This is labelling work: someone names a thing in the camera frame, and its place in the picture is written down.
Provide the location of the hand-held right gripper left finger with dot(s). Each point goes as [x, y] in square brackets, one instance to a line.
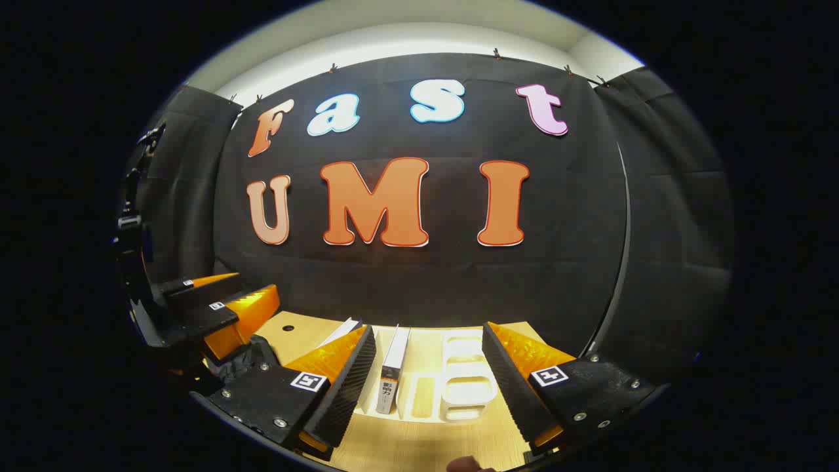
[341, 393]

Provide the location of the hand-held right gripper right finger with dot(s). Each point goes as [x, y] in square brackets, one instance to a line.
[518, 393]

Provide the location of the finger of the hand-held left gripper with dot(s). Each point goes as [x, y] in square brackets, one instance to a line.
[196, 324]
[196, 292]

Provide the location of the white plastic bookshelf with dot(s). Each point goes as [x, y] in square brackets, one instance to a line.
[465, 387]

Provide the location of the portrait cover book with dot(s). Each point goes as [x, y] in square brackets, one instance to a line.
[393, 367]

